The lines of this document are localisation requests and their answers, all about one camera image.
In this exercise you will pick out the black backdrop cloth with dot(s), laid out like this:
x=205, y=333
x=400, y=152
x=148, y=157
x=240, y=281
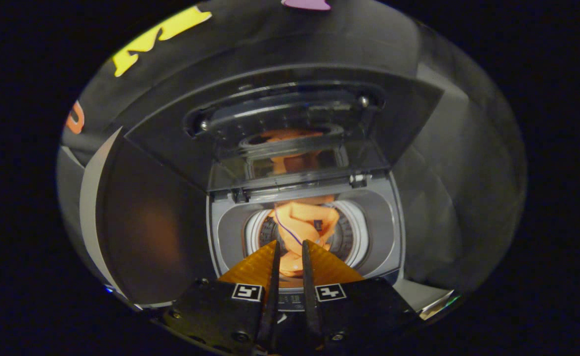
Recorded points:
x=468, y=173

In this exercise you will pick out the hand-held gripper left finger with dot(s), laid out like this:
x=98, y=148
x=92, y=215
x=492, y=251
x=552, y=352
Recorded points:
x=272, y=296

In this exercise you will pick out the orange polo shirt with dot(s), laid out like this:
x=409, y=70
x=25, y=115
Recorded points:
x=305, y=222

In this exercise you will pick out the white sheet green edge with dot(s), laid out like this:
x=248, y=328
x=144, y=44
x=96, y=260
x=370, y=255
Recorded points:
x=433, y=305

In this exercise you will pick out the washing machine lid with window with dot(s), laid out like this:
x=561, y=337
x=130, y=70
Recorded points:
x=290, y=113

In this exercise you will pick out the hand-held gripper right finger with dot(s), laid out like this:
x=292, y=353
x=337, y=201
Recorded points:
x=310, y=296

